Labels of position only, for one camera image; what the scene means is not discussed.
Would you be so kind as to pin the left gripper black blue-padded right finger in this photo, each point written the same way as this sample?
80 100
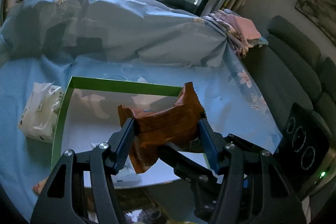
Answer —
243 186

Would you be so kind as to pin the orange-brown snack packet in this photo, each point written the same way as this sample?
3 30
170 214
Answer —
176 125

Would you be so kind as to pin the small white grey packet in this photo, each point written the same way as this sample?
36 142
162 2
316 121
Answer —
127 176

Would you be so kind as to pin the beige clear-window snack bag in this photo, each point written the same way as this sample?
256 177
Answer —
37 189

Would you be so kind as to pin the black sesame paste packet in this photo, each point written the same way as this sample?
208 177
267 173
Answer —
137 207

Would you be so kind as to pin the white tissue pack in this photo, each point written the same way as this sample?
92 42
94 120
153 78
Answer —
40 115

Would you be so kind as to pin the green cardboard box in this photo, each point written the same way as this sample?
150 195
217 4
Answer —
89 116

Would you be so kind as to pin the dark grey sofa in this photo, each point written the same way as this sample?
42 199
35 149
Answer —
291 69

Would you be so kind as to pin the folded pink floral cloth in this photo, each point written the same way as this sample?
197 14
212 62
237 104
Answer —
241 32

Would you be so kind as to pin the light blue floral bedsheet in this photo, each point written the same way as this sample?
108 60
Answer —
50 41

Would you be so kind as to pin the framed wall painting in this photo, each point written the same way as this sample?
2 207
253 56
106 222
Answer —
321 13

